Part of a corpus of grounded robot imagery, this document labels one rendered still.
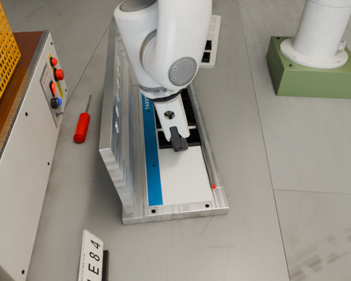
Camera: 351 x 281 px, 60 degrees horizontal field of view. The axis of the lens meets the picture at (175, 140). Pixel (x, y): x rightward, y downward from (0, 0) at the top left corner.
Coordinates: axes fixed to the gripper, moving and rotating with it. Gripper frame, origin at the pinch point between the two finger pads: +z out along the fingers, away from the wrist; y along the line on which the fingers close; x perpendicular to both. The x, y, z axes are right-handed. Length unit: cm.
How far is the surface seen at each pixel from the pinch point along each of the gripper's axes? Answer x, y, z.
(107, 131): 9.1, -12.8, -18.9
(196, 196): -1.3, -13.1, 2.9
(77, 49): 30, 55, -2
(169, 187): 3.9, -10.2, 1.8
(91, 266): 17.4, -25.9, -3.0
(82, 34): 29, 67, -2
